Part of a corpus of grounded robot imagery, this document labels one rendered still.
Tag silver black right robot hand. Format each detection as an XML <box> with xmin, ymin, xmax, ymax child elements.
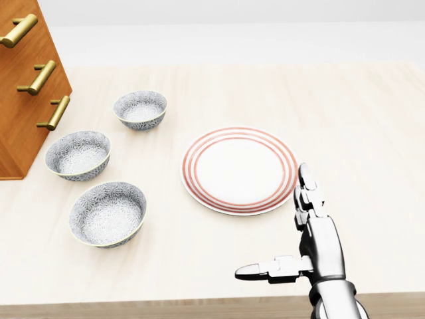
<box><xmin>234</xmin><ymin>162</ymin><xmax>347</xmax><ymax>285</ymax></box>

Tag white plate with red rings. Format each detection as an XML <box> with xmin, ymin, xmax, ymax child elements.
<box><xmin>180</xmin><ymin>126</ymin><xmax>299</xmax><ymax>217</ymax></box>

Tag grey patterned bowl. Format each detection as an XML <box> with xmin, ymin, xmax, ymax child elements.
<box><xmin>68</xmin><ymin>181</ymin><xmax>147</xmax><ymax>249</ymax></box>
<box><xmin>113</xmin><ymin>90</ymin><xmax>169</xmax><ymax>132</ymax></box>
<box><xmin>44</xmin><ymin>130</ymin><xmax>112</xmax><ymax>182</ymax></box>

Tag wooden drawer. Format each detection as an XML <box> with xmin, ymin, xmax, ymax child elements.
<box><xmin>0</xmin><ymin>21</ymin><xmax>64</xmax><ymax>147</ymax></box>
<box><xmin>0</xmin><ymin>0</ymin><xmax>46</xmax><ymax>100</ymax></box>
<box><xmin>1</xmin><ymin>65</ymin><xmax>73</xmax><ymax>177</ymax></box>

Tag wooden cabinet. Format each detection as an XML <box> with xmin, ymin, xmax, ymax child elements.
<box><xmin>0</xmin><ymin>0</ymin><xmax>73</xmax><ymax>181</ymax></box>

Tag brass drawer handle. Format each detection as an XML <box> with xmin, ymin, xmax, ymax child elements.
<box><xmin>0</xmin><ymin>13</ymin><xmax>39</xmax><ymax>49</ymax></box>
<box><xmin>36</xmin><ymin>95</ymin><xmax>71</xmax><ymax>132</ymax></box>
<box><xmin>16</xmin><ymin>60</ymin><xmax>57</xmax><ymax>96</ymax></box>

